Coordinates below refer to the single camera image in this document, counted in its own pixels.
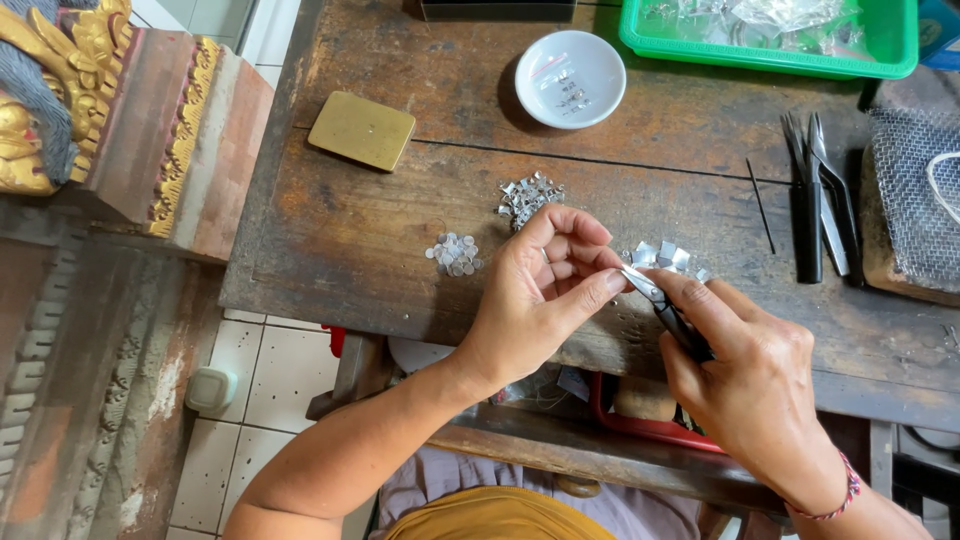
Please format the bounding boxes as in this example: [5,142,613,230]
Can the person's left hand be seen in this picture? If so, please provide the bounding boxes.
[452,204,631,410]

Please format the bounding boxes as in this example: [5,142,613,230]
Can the person's right hand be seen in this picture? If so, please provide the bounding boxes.
[642,267,849,505]

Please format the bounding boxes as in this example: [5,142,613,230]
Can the small black handled pliers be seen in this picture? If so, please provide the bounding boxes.
[619,264,715,366]

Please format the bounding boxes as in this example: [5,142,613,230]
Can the crumpled clear plastic bag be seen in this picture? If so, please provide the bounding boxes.
[489,363,595,411]

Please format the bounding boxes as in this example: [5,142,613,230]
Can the pile of silver discs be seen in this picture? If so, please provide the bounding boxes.
[425,232,486,279]

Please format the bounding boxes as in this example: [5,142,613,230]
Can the white plate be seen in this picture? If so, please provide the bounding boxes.
[387,335,458,375]

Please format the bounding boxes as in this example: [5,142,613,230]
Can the red plastic tray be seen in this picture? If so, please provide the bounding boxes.
[588,370,726,456]

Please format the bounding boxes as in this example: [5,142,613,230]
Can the pile of bent silver pieces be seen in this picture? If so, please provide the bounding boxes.
[496,171,567,231]

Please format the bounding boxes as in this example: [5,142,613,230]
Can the wooden drawer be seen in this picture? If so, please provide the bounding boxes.
[306,333,895,519]

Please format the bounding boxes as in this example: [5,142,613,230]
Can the pile of silver sheet squares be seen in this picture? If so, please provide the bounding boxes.
[621,240,714,285]

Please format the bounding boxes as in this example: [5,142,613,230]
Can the dark metal pliers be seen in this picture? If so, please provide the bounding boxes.
[780,112,825,285]

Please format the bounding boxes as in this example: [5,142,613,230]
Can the lilac trousers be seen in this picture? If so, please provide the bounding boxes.
[373,445,708,540]

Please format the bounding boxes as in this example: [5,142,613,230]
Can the wooden block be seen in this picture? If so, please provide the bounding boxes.
[858,146,960,308]

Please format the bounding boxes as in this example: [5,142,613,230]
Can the silver metal tweezers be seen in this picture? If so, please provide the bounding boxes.
[807,112,852,278]

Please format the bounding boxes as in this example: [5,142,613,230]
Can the thin black needle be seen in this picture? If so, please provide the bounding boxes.
[745,157,778,256]

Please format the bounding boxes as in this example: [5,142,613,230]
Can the yellow shirt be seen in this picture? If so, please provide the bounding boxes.
[383,485,618,540]

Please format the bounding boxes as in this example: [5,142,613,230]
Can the black metal tweezers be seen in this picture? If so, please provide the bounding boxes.
[819,153,864,283]

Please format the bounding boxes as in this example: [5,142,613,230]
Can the small clear plastic bag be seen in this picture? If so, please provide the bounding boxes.
[528,52,595,118]

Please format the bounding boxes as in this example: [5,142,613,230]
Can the brass rectangular block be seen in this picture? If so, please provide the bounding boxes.
[307,90,417,174]

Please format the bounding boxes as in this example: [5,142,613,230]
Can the white ceramic bowl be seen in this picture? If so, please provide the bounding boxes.
[514,30,627,130]

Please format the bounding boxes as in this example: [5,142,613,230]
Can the black box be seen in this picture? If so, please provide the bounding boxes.
[420,0,579,24]

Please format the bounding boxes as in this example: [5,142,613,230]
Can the small white plastic container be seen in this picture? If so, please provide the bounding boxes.
[184,366,240,414]

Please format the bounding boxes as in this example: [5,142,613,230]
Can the heap of clear plastic bags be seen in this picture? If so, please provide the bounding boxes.
[643,0,876,60]

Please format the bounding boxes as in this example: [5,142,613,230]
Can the green plastic tray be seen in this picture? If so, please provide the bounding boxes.
[619,0,920,81]

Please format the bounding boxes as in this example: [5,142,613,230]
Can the blue box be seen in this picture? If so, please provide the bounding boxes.
[918,0,960,72]

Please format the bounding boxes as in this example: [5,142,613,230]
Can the carved stone base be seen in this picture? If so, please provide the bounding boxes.
[0,225,226,540]

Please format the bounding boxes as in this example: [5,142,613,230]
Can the red woven bracelet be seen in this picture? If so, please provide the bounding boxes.
[783,450,863,522]

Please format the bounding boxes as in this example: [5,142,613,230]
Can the steel wire mesh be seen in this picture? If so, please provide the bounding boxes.
[867,106,960,294]

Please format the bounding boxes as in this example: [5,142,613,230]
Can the white cord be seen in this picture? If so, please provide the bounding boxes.
[924,150,960,227]

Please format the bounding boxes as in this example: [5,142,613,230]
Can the gilded carved statue pedestal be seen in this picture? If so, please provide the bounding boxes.
[0,0,276,265]

